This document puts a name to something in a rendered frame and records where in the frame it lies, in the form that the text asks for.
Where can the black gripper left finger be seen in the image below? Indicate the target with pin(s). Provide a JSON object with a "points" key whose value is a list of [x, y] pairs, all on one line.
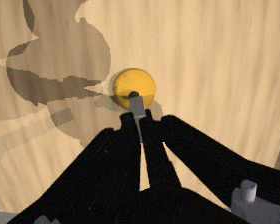
{"points": [[72, 193]]}

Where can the gold dome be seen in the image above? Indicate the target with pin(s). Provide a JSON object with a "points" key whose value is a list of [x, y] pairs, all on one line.
{"points": [[131, 83]]}

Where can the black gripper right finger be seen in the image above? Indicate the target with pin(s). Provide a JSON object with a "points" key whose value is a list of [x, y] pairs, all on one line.
{"points": [[251, 190]]}

